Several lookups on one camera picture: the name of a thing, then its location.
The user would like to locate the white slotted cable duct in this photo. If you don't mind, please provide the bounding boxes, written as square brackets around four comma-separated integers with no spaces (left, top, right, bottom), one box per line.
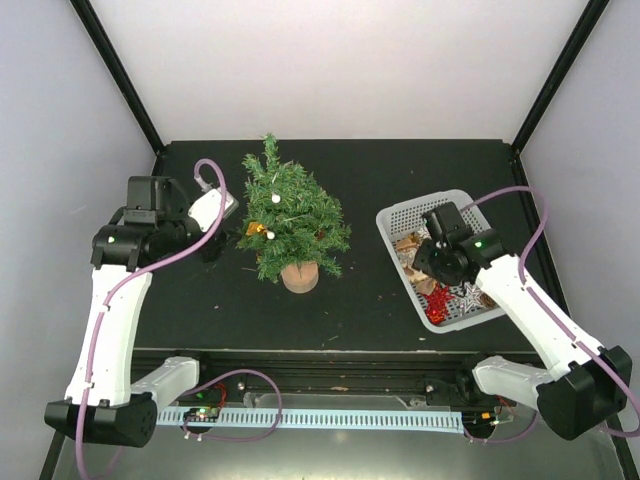
[156,406,464,434]

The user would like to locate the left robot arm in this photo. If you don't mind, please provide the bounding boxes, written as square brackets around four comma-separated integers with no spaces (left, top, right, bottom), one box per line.
[44,176,238,447]

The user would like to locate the wooden snowman ornament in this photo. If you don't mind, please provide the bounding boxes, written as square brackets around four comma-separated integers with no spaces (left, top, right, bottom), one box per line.
[395,238,422,270]

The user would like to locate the right black frame post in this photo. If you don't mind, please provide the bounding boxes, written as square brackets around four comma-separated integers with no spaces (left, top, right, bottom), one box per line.
[511,0,610,155]

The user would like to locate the red gift box ornament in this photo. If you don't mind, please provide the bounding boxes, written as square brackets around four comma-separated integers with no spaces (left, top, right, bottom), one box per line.
[425,307,449,325]

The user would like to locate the silver star ornament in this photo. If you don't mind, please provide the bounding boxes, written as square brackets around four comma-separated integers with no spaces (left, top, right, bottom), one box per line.
[459,285,485,315]

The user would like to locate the small green christmas tree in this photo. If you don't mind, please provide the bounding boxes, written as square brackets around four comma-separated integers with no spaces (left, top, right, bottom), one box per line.
[237,133,351,283]

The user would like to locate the red star ornament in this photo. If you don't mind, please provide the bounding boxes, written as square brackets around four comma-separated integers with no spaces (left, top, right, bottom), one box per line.
[425,285,454,314]

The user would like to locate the white plastic perforated basket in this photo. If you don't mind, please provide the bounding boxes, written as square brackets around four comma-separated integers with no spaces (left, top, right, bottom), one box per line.
[376,189,504,334]

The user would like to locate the white ball string lights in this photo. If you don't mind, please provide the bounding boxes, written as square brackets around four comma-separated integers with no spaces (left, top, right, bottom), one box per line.
[263,162,309,240]

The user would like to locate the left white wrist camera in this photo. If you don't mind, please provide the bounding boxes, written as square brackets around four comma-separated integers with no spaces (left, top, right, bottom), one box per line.
[188,188,239,232]

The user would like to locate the black frame post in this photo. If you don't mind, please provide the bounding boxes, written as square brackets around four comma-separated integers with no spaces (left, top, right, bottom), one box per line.
[511,0,610,155]
[70,0,164,153]

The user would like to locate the left black frame post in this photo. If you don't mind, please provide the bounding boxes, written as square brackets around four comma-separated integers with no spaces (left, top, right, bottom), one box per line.
[70,0,164,153]

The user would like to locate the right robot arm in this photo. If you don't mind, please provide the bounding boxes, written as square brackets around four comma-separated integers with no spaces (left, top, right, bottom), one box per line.
[414,202,639,440]

